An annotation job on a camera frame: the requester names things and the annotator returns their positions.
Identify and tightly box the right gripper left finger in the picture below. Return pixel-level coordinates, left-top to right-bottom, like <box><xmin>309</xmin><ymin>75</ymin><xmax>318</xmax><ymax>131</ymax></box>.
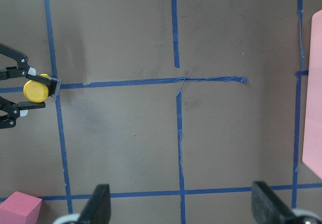
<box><xmin>51</xmin><ymin>184</ymin><xmax>111</xmax><ymax>224</ymax></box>

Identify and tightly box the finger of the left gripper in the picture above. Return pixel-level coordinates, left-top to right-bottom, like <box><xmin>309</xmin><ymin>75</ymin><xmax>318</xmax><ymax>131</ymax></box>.
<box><xmin>1</xmin><ymin>44</ymin><xmax>57</xmax><ymax>96</ymax></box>
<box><xmin>1</xmin><ymin>97</ymin><xmax>46</xmax><ymax>129</ymax></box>

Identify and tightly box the pink plastic tray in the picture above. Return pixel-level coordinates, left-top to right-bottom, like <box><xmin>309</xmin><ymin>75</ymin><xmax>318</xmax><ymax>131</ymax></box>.
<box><xmin>302</xmin><ymin>11</ymin><xmax>321</xmax><ymax>178</ymax></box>

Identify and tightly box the pink foam cube centre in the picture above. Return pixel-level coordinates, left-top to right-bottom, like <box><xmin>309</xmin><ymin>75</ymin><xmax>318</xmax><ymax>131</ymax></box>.
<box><xmin>1</xmin><ymin>191</ymin><xmax>42</xmax><ymax>224</ymax></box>

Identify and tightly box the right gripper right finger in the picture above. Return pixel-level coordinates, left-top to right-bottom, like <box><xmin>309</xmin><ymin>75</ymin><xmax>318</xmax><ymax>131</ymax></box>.
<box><xmin>251</xmin><ymin>181</ymin><xmax>322</xmax><ymax>224</ymax></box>

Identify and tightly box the yellow push button switch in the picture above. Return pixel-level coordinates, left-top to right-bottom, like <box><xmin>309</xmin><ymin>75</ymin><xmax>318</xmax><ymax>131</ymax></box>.
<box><xmin>23</xmin><ymin>73</ymin><xmax>61</xmax><ymax>103</ymax></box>

